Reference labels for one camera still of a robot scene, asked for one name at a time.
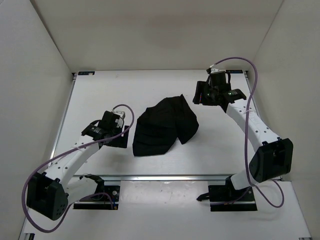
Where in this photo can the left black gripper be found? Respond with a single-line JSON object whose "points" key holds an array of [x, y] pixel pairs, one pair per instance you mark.
{"points": [[122, 140]]}

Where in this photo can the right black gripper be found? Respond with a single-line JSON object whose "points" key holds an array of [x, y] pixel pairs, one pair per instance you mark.
{"points": [[201, 88]]}

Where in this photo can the black pleated skirt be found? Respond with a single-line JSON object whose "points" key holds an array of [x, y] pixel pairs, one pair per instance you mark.
{"points": [[158, 128]]}

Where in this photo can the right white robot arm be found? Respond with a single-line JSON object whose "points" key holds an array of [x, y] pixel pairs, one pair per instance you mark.
{"points": [[272, 154]]}

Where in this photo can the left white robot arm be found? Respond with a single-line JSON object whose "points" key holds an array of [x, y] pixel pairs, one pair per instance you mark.
{"points": [[52, 191]]}

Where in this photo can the blue label right corner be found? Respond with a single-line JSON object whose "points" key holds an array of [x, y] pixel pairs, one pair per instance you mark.
{"points": [[234, 71]]}

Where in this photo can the blue label corner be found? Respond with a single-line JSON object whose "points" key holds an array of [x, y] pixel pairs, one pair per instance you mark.
{"points": [[86, 73], [234, 71]]}

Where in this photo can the blue label left corner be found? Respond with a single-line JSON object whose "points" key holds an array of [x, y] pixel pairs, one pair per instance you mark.
{"points": [[86, 73]]}

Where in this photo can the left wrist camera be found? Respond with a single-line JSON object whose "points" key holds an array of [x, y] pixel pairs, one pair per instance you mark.
{"points": [[120, 120]]}

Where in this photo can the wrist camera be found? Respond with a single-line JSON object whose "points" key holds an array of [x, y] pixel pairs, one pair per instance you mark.
{"points": [[212, 69], [120, 120]]}

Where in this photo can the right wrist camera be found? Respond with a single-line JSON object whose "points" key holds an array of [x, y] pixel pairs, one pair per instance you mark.
{"points": [[212, 69]]}

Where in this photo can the aluminium table front rail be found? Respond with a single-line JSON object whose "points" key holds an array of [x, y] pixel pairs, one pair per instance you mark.
{"points": [[165, 178]]}

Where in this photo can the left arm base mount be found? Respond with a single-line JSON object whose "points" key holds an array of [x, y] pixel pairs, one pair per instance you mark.
{"points": [[107, 196]]}

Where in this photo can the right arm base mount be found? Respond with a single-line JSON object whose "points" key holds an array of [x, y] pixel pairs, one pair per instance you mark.
{"points": [[225, 198]]}

